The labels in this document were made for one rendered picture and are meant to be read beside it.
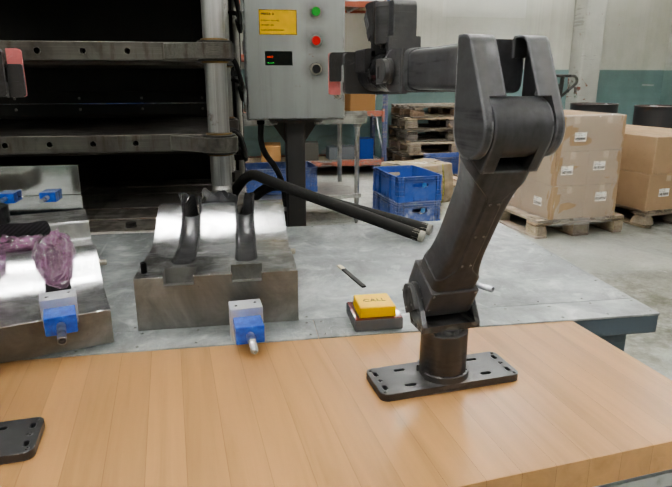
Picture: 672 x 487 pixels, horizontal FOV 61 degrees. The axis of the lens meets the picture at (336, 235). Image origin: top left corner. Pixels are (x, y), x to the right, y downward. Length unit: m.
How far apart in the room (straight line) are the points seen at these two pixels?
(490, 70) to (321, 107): 1.21
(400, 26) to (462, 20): 7.41
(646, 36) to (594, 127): 5.07
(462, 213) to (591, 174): 4.13
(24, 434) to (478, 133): 0.59
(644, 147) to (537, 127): 4.68
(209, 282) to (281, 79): 0.94
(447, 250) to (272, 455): 0.31
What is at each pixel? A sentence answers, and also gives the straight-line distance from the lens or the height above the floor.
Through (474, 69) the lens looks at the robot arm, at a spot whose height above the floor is 1.20.
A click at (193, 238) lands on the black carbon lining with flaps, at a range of 1.16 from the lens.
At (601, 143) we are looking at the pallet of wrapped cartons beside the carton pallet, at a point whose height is 0.72.
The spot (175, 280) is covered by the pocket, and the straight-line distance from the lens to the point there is 0.99.
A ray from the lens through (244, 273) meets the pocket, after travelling 0.98.
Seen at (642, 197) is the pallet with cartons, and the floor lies 0.25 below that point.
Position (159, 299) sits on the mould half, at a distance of 0.96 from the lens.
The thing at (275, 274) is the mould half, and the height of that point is 0.88.
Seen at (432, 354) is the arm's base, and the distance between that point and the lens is 0.77.
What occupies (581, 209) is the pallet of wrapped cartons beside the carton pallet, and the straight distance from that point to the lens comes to 4.79.
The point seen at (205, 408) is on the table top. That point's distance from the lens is 0.76.
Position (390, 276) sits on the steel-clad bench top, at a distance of 1.18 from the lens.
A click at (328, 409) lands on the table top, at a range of 0.74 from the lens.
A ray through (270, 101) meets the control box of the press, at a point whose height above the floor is 1.13.
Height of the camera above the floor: 1.19
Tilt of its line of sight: 15 degrees down
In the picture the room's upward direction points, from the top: straight up
